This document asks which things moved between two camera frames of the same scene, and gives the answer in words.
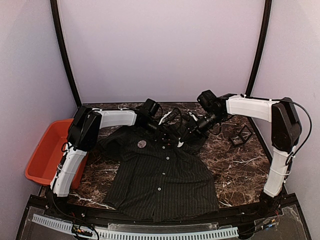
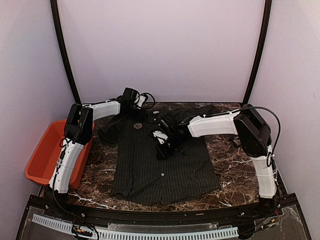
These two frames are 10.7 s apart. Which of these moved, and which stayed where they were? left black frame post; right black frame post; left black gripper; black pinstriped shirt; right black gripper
Moved: black pinstriped shirt; right black gripper; left black gripper
Stayed: right black frame post; left black frame post
